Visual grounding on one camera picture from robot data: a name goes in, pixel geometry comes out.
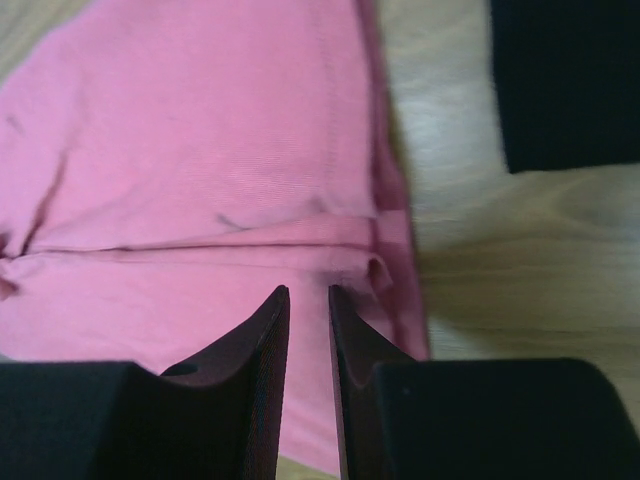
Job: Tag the pink t-shirt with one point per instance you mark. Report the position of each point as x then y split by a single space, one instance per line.
165 165

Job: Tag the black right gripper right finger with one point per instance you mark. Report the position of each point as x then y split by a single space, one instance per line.
400 418

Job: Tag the folded black t-shirt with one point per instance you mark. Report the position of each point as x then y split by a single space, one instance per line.
566 76

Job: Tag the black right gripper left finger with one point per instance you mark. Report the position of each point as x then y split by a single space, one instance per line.
214 415

